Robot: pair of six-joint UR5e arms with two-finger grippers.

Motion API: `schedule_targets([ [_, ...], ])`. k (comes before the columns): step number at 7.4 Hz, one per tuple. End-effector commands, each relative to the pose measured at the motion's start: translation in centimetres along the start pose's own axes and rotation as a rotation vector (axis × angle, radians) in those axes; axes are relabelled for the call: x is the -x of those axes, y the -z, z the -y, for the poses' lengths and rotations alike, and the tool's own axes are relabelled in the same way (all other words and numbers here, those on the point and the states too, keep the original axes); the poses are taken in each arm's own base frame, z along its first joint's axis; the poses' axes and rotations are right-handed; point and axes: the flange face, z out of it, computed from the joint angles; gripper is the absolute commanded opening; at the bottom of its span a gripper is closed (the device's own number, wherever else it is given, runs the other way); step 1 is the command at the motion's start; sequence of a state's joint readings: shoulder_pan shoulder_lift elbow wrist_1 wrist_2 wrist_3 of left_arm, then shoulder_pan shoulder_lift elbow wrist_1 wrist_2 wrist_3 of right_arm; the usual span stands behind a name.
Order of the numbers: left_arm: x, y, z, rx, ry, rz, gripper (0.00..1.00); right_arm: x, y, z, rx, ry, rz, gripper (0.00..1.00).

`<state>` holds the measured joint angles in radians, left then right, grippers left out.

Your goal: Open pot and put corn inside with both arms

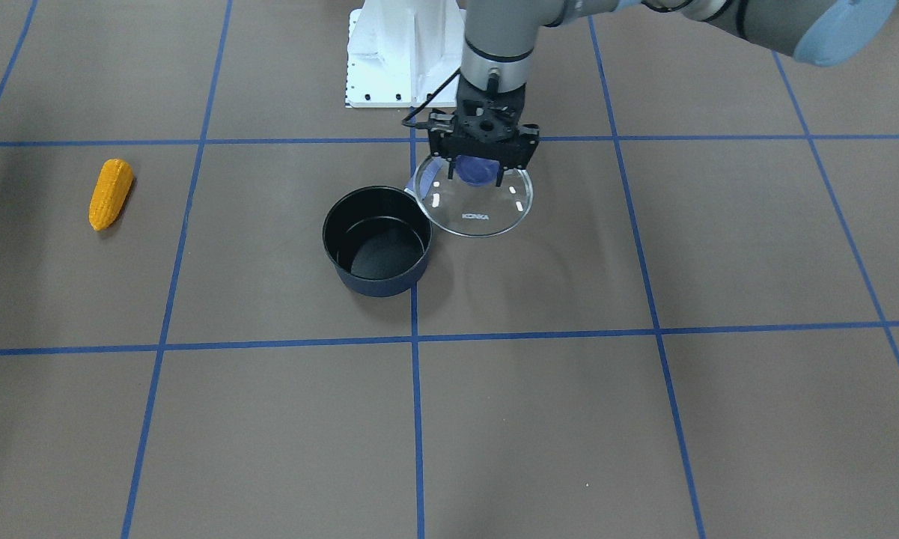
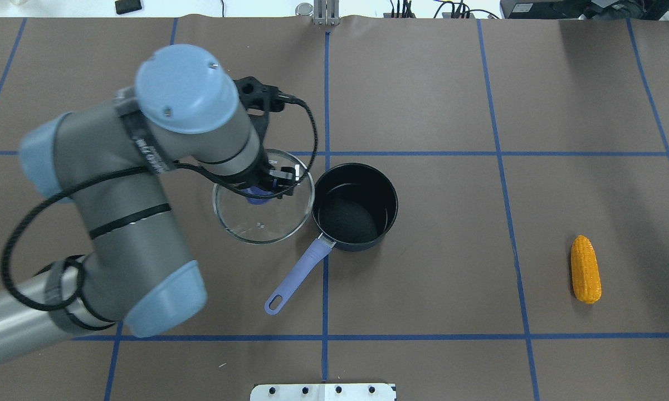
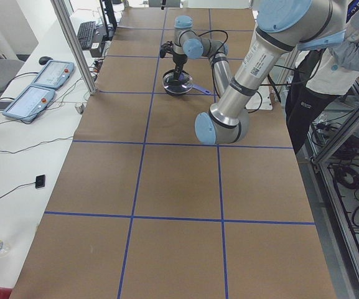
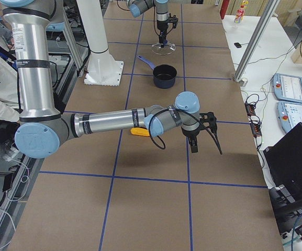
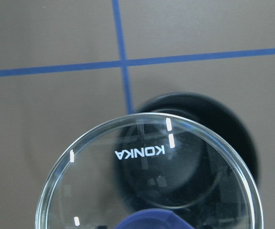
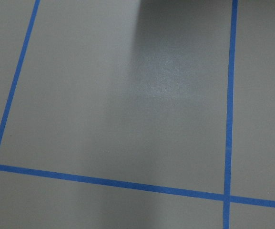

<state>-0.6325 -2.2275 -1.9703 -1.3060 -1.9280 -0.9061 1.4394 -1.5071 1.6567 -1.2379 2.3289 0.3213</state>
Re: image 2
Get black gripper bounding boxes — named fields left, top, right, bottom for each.
left=232, top=148, right=302, bottom=197

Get glass pot lid blue knob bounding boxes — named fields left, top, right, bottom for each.
left=212, top=148, right=315, bottom=244

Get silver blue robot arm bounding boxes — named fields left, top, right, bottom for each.
left=0, top=44, right=311, bottom=365

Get yellow corn cob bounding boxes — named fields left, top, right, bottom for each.
left=569, top=234, right=603, bottom=305

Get dark blue saucepan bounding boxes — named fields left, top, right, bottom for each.
left=265, top=163, right=398, bottom=315

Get small black device on table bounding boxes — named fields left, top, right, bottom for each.
left=114, top=0, right=143, bottom=16

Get black laptop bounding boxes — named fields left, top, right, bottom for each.
left=499, top=1, right=669, bottom=21

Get aluminium frame post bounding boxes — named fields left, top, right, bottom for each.
left=312, top=0, right=341, bottom=26

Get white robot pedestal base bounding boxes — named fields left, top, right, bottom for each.
left=250, top=383, right=398, bottom=400

